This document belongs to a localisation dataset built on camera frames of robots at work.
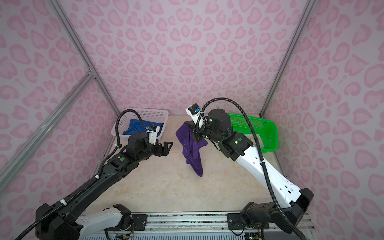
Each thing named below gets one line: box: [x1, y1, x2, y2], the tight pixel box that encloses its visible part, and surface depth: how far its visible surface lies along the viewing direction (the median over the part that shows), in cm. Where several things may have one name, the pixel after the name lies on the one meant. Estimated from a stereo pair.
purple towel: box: [175, 121, 208, 177], surface depth 70 cm
